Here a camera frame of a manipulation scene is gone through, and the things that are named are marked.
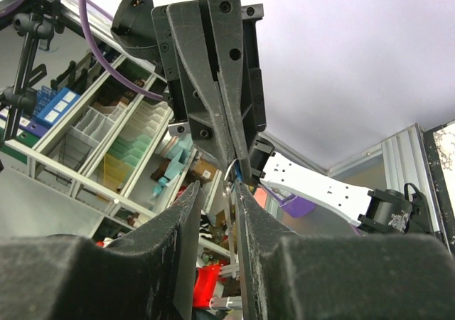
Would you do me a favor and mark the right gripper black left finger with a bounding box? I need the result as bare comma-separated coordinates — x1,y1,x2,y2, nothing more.
1,182,201,319

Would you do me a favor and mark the silver split keyring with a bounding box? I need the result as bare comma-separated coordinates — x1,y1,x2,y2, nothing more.
223,159,240,183

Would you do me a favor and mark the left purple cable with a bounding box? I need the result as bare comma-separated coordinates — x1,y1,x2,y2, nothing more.
0,0,168,102

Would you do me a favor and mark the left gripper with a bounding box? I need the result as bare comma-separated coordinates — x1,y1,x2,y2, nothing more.
151,0,266,171

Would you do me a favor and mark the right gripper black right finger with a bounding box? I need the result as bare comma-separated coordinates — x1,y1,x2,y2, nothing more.
235,183,454,319

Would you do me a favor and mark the metal storage shelf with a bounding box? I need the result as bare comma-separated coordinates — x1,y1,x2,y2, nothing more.
1,8,221,242

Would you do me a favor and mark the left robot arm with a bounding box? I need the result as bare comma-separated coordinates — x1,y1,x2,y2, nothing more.
151,0,431,234

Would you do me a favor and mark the blue key tag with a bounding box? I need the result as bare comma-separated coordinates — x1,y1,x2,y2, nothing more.
234,164,243,182

